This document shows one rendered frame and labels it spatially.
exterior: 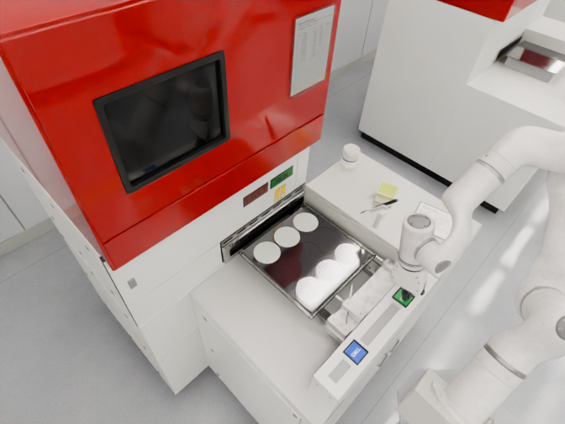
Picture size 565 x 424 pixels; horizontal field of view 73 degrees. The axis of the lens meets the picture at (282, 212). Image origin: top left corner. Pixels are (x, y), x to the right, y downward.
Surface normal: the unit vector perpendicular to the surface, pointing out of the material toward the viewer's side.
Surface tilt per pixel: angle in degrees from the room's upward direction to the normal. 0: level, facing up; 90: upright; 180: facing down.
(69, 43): 90
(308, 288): 0
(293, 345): 0
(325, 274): 0
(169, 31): 90
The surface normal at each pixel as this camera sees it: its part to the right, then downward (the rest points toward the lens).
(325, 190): 0.05, -0.66
